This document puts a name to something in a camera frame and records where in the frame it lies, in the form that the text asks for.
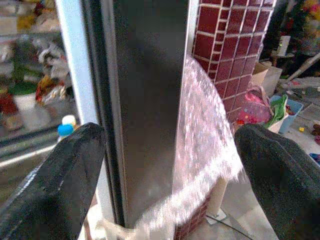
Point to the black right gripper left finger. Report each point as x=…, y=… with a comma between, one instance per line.
x=50, y=187

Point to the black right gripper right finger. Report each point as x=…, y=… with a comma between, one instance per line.
x=287, y=187

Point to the stainless steel fridge door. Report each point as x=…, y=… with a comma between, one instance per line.
x=150, y=100

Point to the fridge cabinet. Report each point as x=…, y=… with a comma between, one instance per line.
x=25, y=150

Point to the bottle with blue cap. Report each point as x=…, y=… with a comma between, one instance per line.
x=65, y=130

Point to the light blue plastic bin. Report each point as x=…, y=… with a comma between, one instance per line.
x=292, y=112

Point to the green cloth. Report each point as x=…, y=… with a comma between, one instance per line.
x=278, y=110

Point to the red and blue bag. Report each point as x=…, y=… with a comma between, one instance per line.
x=252, y=107

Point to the cardboard box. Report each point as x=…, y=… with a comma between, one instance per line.
x=265, y=75

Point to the red tiled pillar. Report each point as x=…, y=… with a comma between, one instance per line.
x=225, y=37

